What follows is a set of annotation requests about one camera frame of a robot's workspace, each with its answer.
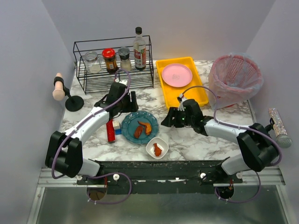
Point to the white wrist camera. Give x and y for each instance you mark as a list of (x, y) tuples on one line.
[(181, 101), (124, 81)]

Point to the white toy brick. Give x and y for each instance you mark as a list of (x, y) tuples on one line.
[(116, 125)]

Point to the dark sauce glass bottle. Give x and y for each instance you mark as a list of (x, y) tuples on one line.
[(139, 46)]

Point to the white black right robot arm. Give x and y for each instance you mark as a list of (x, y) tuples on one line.
[(258, 149)]

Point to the glitter microphone on stand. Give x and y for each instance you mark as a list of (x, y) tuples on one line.
[(282, 139)]

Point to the fried chicken drumstick toy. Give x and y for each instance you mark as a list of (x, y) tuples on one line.
[(157, 150)]

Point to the small white square dish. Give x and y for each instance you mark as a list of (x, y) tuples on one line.
[(161, 143)]

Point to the yellow plastic tray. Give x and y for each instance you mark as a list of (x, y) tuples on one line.
[(191, 91)]

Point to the clear glass salt jar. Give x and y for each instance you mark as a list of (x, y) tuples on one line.
[(92, 62)]

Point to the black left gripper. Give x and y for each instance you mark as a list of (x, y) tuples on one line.
[(131, 102)]

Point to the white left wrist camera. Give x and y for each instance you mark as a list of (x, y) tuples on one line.
[(124, 81)]

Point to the beige handle on black stand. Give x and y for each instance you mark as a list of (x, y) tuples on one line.
[(73, 103)]

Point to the pink round plate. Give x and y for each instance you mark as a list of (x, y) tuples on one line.
[(177, 75)]

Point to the aluminium extrusion rail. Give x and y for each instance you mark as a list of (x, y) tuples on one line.
[(269, 176), (45, 180)]

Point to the red lid sauce jar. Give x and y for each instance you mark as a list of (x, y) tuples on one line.
[(110, 60)]

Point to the brown grilled meat toy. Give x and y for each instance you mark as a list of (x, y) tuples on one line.
[(138, 132)]

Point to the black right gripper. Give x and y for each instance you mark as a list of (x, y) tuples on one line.
[(174, 117)]

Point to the grey cap salt grinder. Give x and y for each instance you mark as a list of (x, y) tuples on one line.
[(125, 62)]

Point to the red cylindrical can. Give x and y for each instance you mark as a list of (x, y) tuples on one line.
[(110, 131)]

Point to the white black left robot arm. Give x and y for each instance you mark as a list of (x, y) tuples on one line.
[(65, 156)]

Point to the black wire rack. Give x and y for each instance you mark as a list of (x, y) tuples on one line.
[(101, 81)]

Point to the pink mesh waste basket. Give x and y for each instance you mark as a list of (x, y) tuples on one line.
[(233, 78)]

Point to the black mounting base rail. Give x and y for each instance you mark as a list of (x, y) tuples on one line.
[(161, 177)]

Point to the blue toy brick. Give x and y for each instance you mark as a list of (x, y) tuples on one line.
[(117, 131)]

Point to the right aluminium extrusion rail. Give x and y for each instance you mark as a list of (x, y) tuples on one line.
[(269, 176)]

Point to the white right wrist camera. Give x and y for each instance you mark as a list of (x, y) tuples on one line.
[(181, 101)]

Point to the teal glass plate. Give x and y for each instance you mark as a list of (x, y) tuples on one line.
[(131, 123)]

